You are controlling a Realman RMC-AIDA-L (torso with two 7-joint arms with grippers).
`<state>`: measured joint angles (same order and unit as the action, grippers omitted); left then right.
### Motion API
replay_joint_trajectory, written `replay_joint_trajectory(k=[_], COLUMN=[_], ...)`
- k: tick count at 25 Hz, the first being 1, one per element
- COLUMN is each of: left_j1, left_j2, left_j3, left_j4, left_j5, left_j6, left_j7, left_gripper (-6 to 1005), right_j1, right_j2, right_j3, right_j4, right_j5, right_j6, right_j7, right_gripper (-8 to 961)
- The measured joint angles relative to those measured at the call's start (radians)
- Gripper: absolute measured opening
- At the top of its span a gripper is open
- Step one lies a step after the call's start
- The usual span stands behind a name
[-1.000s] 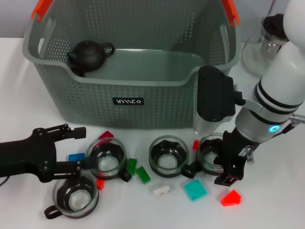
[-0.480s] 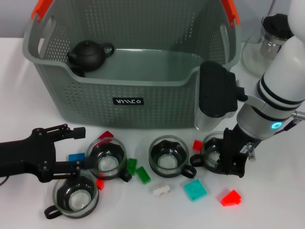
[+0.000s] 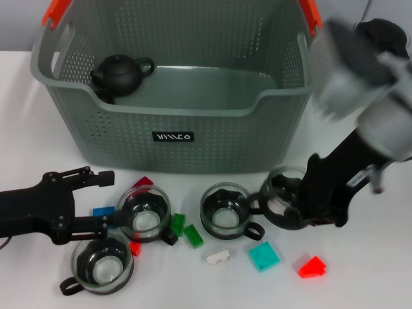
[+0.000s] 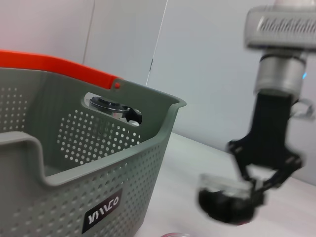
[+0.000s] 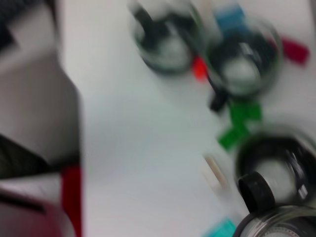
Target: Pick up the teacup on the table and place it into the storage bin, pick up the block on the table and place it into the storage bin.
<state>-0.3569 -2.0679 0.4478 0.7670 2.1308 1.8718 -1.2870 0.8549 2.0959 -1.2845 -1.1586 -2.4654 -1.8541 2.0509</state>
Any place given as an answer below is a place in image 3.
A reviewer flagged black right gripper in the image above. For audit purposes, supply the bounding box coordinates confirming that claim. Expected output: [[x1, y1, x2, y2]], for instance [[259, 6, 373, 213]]
[[283, 130, 387, 228]]

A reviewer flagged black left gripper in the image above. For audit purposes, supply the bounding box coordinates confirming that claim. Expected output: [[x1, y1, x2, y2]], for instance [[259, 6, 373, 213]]
[[0, 166, 128, 245]]

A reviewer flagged blue square building brick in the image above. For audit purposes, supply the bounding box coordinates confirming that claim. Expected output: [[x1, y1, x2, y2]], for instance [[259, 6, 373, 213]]
[[92, 205, 117, 229]]

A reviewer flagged glass teacup with black holder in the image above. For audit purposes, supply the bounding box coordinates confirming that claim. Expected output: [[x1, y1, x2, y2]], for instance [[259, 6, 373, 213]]
[[115, 185, 180, 247], [59, 230, 135, 296], [249, 165, 310, 231], [200, 182, 265, 241]]

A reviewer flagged grey perforated storage basket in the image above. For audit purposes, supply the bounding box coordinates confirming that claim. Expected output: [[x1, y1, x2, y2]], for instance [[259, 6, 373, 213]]
[[30, 0, 326, 174]]

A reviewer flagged red sloped roof brick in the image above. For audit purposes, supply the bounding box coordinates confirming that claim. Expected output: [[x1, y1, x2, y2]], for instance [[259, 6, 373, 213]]
[[297, 256, 326, 279]]

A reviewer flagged dark red curved brick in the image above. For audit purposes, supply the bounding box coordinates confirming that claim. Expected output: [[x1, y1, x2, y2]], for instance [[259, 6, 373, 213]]
[[133, 176, 155, 194]]

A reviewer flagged teal square building plate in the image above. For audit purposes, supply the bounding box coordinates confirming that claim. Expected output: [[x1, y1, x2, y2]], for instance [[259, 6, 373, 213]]
[[247, 241, 280, 274]]

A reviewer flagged green rectangular building brick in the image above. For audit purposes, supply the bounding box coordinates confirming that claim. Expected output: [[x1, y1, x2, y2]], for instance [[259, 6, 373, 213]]
[[170, 213, 187, 238], [183, 224, 205, 249]]

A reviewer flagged white rectangular building brick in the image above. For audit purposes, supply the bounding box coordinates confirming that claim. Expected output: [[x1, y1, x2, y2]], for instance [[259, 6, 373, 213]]
[[205, 250, 232, 265]]

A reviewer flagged black clay teapot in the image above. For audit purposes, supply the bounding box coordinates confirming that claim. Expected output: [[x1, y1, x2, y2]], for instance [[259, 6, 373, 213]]
[[89, 53, 156, 97]]

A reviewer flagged silver right gripper connector post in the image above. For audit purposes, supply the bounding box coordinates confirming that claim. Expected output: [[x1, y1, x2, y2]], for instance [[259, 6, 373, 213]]
[[369, 165, 384, 194]]

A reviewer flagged orange basket handle clip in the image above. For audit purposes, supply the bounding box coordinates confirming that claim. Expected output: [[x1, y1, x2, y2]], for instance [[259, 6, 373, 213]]
[[42, 0, 72, 30], [299, 0, 323, 36]]

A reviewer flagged glass pitcher with black handle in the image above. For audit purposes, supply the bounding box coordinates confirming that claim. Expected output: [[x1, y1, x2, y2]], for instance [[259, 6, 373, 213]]
[[353, 18, 410, 61]]

